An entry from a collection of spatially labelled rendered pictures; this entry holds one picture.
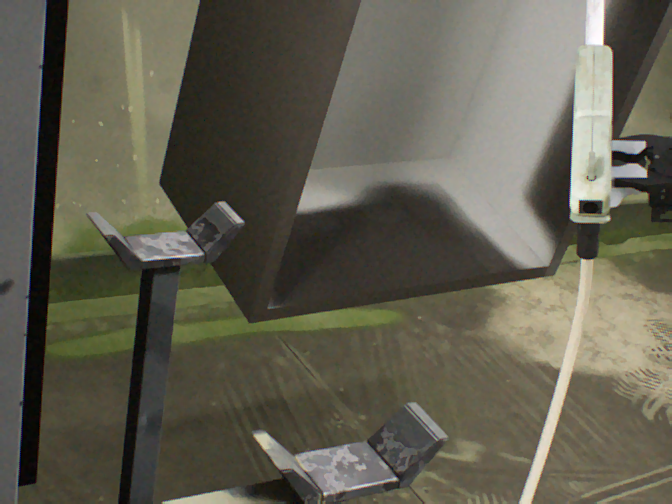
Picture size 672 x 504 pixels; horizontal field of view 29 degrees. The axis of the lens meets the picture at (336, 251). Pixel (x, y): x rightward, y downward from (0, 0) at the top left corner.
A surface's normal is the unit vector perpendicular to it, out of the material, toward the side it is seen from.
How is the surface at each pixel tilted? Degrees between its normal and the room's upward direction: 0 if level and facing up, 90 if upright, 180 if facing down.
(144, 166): 57
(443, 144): 102
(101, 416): 0
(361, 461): 0
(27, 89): 90
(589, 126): 23
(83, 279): 90
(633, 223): 90
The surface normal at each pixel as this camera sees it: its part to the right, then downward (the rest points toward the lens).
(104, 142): 0.48, -0.10
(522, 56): -0.85, 0.11
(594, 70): -0.11, -0.72
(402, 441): -0.50, -0.56
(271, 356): 0.16, -0.88
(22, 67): 0.48, 0.46
